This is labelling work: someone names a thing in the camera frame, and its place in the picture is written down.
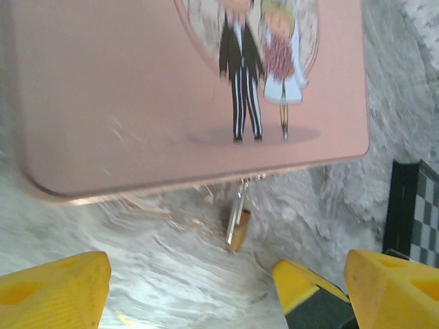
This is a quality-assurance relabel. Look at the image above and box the black white chessboard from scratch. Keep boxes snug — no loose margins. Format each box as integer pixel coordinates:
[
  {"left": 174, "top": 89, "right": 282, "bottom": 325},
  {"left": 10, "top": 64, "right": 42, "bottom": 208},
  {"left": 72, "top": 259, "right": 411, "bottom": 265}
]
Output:
[{"left": 381, "top": 159, "right": 439, "bottom": 270}]

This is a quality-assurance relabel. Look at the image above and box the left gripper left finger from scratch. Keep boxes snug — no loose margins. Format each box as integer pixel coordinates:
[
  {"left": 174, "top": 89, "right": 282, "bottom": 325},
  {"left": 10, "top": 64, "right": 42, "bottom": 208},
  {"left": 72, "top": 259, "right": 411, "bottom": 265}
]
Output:
[{"left": 0, "top": 251, "right": 112, "bottom": 329}]

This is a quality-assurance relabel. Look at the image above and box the pink tin box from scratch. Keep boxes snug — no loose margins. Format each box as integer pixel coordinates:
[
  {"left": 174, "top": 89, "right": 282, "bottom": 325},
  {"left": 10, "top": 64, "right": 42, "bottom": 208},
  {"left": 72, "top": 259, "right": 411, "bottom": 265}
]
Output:
[{"left": 0, "top": 0, "right": 370, "bottom": 206}]

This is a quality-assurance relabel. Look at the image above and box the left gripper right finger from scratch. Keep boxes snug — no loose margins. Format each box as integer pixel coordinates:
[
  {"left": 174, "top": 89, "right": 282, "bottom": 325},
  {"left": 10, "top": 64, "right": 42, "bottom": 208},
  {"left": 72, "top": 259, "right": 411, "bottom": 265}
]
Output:
[{"left": 344, "top": 249, "right": 439, "bottom": 329}]

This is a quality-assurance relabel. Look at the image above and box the brass padlock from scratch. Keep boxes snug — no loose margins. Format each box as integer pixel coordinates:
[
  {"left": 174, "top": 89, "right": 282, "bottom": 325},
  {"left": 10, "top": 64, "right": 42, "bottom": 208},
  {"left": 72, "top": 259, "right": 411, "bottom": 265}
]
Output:
[{"left": 222, "top": 178, "right": 254, "bottom": 254}]

